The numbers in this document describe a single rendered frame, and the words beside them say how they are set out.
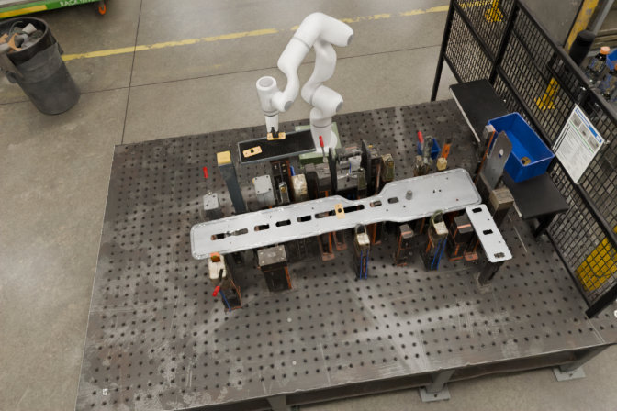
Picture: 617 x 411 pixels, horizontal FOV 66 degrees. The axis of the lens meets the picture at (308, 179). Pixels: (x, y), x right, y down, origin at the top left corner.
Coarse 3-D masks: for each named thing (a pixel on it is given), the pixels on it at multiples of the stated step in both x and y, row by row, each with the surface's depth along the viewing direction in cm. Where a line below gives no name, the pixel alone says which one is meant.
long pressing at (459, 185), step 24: (384, 192) 230; (432, 192) 228; (456, 192) 227; (240, 216) 226; (264, 216) 226; (288, 216) 225; (312, 216) 224; (336, 216) 223; (360, 216) 222; (384, 216) 222; (408, 216) 221; (192, 240) 221; (216, 240) 219; (240, 240) 219; (264, 240) 218; (288, 240) 218
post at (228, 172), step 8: (232, 160) 234; (224, 168) 230; (232, 168) 231; (224, 176) 235; (232, 176) 236; (232, 184) 242; (232, 192) 247; (240, 192) 249; (232, 200) 253; (240, 200) 254; (240, 208) 260
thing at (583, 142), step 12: (576, 108) 197; (576, 120) 198; (588, 120) 191; (576, 132) 200; (588, 132) 193; (600, 132) 185; (564, 144) 210; (576, 144) 202; (588, 144) 194; (600, 144) 187; (564, 156) 211; (576, 156) 203; (588, 156) 196; (564, 168) 213; (576, 168) 205; (588, 168) 197; (576, 180) 206
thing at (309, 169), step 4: (308, 164) 230; (312, 164) 230; (304, 168) 230; (308, 168) 229; (312, 168) 228; (308, 172) 228; (312, 172) 228; (308, 176) 230; (312, 176) 231; (308, 180) 233; (312, 180) 234; (308, 184) 236; (312, 184) 237; (308, 188) 239; (312, 188) 239; (308, 192) 241; (312, 192) 242; (316, 192) 243; (308, 196) 246; (312, 196) 245; (316, 196) 246; (312, 208) 254
